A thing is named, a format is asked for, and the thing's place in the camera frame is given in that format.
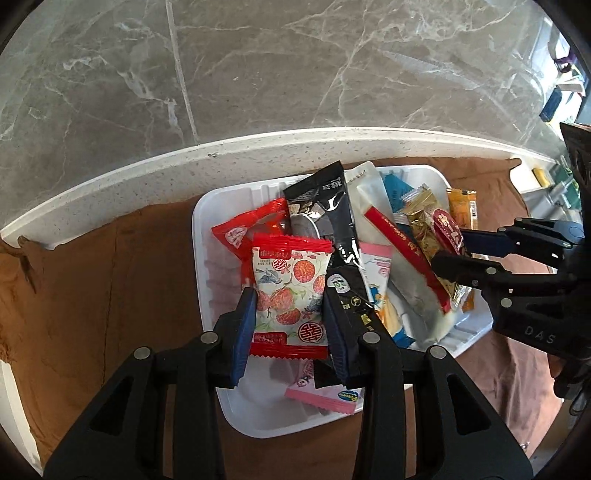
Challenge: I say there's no blue candy packet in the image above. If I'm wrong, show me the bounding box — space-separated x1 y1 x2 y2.
383 171 415 223

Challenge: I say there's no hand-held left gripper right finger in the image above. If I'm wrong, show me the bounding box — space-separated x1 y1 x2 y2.
322 281 529 480

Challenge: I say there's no white plastic tray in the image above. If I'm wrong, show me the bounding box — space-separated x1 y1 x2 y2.
191 165 495 438

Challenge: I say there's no red chocolate ball packet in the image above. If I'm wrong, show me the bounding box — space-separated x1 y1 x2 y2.
211 198 291 287

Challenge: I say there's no gold packet with red label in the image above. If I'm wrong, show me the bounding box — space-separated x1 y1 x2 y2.
401 185 474 315

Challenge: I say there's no pink cartoon snack packet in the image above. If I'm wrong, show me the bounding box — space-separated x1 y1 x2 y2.
285 360 365 416
358 242 402 333

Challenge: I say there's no orange snack packet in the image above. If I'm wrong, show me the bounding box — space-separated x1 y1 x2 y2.
447 188 478 312

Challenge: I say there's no red white fruit-print packet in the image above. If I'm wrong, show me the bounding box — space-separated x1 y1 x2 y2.
249 233 334 360

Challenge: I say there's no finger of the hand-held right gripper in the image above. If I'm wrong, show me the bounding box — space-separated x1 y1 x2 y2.
431 250 561 298
462 217 586 265

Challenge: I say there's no blue box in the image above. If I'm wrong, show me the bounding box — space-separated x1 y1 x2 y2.
540 89 563 122

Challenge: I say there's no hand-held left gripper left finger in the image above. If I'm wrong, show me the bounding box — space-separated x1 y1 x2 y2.
44 286 258 480

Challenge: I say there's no green object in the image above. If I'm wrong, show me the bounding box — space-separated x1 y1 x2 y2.
551 164 580 209

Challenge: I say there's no long black snack packet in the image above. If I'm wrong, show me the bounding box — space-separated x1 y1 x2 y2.
283 161 393 388

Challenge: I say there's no brown cloth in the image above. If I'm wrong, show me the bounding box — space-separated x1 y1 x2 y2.
0 157 573 480

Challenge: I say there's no white packet with red stripe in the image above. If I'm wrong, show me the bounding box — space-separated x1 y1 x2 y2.
344 161 462 344

